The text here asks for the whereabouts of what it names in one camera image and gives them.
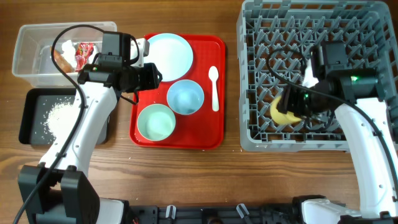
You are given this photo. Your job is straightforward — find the green bowl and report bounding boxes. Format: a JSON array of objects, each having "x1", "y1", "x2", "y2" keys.
[{"x1": 136, "y1": 104, "x2": 176, "y2": 141}]

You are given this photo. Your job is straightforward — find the white rice pile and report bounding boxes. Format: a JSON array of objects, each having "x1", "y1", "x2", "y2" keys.
[{"x1": 45, "y1": 102, "x2": 79, "y2": 139}]

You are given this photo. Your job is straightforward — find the yellow cup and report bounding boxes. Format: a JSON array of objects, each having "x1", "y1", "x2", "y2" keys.
[{"x1": 270, "y1": 96, "x2": 302, "y2": 125}]

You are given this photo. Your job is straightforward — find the light blue plate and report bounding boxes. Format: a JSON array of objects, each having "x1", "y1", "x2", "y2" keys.
[{"x1": 144, "y1": 33, "x2": 193, "y2": 82}]

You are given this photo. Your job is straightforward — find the red serving tray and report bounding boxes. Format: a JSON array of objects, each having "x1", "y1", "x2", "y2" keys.
[{"x1": 129, "y1": 34, "x2": 226, "y2": 150}]

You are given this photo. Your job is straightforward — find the black plastic tray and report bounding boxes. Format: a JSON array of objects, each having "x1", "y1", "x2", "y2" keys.
[{"x1": 18, "y1": 88, "x2": 110, "y2": 146}]

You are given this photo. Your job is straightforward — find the orange carrot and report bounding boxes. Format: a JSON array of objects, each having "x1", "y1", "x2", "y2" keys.
[{"x1": 53, "y1": 50, "x2": 74, "y2": 73}]

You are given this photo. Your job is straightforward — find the clear plastic bin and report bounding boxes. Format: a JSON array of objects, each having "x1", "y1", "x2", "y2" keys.
[{"x1": 12, "y1": 22, "x2": 103, "y2": 88}]

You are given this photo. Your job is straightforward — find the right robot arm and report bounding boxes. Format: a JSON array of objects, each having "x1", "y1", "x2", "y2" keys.
[{"x1": 271, "y1": 41, "x2": 397, "y2": 223}]

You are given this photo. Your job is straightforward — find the white plastic spoon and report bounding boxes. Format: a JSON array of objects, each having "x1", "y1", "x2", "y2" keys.
[{"x1": 208, "y1": 66, "x2": 220, "y2": 111}]

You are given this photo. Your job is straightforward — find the light blue rice bowl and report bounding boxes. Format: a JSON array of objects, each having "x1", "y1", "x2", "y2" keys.
[{"x1": 167, "y1": 80, "x2": 205, "y2": 115}]

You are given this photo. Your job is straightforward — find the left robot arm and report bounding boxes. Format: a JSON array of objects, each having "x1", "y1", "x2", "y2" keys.
[{"x1": 18, "y1": 32, "x2": 162, "y2": 223}]

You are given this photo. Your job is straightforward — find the red snack wrapper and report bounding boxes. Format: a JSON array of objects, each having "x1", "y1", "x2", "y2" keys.
[{"x1": 75, "y1": 42, "x2": 94, "y2": 72}]

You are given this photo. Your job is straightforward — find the grey dishwasher rack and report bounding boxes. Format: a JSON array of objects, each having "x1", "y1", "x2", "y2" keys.
[{"x1": 236, "y1": 1, "x2": 397, "y2": 152}]

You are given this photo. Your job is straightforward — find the left black cable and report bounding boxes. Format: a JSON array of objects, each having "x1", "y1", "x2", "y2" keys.
[{"x1": 12, "y1": 24, "x2": 139, "y2": 224}]

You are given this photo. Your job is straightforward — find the white tissue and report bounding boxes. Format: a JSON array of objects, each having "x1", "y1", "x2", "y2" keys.
[{"x1": 61, "y1": 40, "x2": 98, "y2": 71}]

